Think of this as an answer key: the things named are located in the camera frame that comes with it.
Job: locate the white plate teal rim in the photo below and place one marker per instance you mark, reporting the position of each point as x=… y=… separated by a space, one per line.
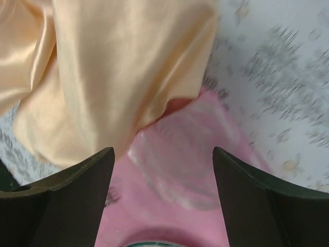
x=149 y=244

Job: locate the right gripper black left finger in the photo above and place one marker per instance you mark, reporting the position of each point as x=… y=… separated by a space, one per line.
x=64 y=209

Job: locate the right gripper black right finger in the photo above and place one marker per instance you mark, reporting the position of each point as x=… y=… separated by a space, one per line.
x=262 y=210

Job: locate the peach satin napkin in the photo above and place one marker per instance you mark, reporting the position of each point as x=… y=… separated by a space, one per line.
x=86 y=75

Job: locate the pink rose placemat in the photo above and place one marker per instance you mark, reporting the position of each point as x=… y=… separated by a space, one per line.
x=164 y=187

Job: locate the floral tablecloth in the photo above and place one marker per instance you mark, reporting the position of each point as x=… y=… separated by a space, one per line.
x=268 y=66

